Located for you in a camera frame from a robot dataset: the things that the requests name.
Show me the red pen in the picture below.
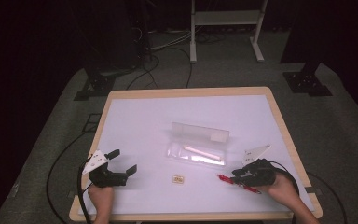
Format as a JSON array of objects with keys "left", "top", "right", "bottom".
[{"left": 217, "top": 174, "right": 262, "bottom": 195}]

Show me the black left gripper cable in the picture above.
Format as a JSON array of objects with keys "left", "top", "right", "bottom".
[{"left": 76, "top": 160, "right": 93, "bottom": 224}]

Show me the black stand base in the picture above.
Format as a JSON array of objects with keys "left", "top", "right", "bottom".
[
  {"left": 282, "top": 62, "right": 334, "bottom": 98},
  {"left": 73, "top": 73, "right": 117, "bottom": 102}
]

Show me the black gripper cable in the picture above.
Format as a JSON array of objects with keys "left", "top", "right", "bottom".
[
  {"left": 268, "top": 161, "right": 301, "bottom": 224},
  {"left": 76, "top": 160, "right": 93, "bottom": 224}
]

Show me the black floor cable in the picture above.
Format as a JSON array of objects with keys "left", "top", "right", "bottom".
[
  {"left": 125, "top": 46, "right": 194, "bottom": 91},
  {"left": 306, "top": 171, "right": 350, "bottom": 224},
  {"left": 45, "top": 130, "right": 90, "bottom": 224}
]

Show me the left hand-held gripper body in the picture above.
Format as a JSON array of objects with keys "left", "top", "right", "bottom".
[{"left": 81, "top": 149, "right": 129, "bottom": 189}]

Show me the white pen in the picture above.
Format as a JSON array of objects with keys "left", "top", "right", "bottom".
[{"left": 183, "top": 145, "right": 223, "bottom": 161}]

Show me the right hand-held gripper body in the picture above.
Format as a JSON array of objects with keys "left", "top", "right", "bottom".
[{"left": 241, "top": 144, "right": 276, "bottom": 187}]

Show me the clear plastic pencil case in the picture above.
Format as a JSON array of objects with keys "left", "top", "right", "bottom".
[{"left": 166, "top": 121, "right": 230, "bottom": 168}]

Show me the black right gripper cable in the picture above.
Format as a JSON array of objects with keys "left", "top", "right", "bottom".
[{"left": 268, "top": 161, "right": 301, "bottom": 224}]

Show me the person's left hand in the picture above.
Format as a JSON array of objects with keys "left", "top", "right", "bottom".
[{"left": 88, "top": 186, "right": 115, "bottom": 213}]

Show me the wooden table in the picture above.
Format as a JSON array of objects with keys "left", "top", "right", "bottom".
[{"left": 68, "top": 86, "right": 324, "bottom": 222}]

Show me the white metal stand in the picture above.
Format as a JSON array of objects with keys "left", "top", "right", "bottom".
[{"left": 189, "top": 0, "right": 269, "bottom": 64}]

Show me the person's right hand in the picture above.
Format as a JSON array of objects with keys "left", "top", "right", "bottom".
[{"left": 258, "top": 172, "right": 296, "bottom": 205}]

